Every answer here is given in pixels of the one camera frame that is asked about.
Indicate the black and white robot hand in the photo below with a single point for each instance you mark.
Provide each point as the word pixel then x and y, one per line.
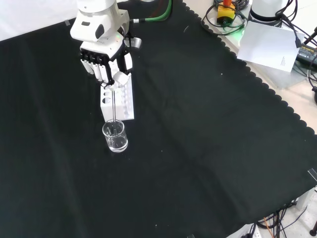
pixel 99 49

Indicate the clear glass rod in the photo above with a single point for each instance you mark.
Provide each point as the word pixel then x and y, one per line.
pixel 114 106

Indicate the white test tube rack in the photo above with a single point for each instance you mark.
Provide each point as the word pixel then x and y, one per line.
pixel 126 104

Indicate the clear cloth clip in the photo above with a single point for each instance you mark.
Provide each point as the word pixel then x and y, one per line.
pixel 191 236
pixel 312 173
pixel 67 22

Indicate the clear glass beaker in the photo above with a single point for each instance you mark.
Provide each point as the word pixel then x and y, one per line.
pixel 116 145

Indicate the black bench cloth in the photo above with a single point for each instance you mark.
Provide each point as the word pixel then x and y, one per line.
pixel 198 124

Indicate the yellow stop button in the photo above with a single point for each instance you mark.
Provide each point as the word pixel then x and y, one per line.
pixel 225 13

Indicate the white paper sheet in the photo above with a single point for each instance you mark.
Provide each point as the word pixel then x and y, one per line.
pixel 267 44

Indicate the black power adapter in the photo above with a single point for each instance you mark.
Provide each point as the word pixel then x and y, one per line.
pixel 307 53

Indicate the white power strip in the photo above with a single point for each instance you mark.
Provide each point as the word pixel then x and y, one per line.
pixel 252 231

